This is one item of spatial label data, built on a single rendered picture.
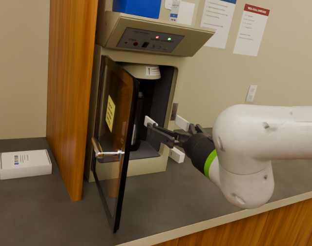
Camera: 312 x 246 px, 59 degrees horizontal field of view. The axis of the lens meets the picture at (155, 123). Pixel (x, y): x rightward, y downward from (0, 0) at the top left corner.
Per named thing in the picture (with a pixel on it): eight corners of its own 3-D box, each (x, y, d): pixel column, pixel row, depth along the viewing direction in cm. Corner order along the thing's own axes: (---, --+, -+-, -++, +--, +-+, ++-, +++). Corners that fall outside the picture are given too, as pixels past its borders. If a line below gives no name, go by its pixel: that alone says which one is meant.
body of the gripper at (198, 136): (220, 136, 71) (198, 123, 78) (194, 139, 67) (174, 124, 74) (214, 162, 73) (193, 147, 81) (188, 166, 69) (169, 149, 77)
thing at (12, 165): (-1, 162, 100) (-1, 152, 99) (46, 158, 108) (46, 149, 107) (0, 180, 90) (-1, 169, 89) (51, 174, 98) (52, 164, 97)
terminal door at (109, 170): (94, 172, 95) (106, 54, 81) (115, 236, 69) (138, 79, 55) (92, 172, 95) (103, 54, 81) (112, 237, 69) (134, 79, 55)
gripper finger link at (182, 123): (188, 122, 84) (190, 122, 85) (176, 114, 90) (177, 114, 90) (186, 132, 85) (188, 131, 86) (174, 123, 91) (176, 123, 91)
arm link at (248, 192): (247, 230, 56) (286, 201, 59) (243, 186, 49) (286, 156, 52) (204, 190, 67) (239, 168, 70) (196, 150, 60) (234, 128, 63)
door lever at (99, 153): (110, 143, 73) (111, 134, 72) (119, 161, 65) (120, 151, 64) (89, 143, 71) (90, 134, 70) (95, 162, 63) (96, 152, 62)
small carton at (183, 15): (169, 21, 86) (172, 0, 84) (182, 24, 88) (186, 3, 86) (176, 22, 81) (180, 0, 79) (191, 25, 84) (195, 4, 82)
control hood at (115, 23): (100, 46, 81) (103, 10, 78) (189, 55, 98) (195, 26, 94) (114, 52, 72) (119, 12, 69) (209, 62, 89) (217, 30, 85)
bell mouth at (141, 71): (106, 66, 104) (107, 51, 102) (147, 69, 113) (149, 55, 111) (124, 78, 90) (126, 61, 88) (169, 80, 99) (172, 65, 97)
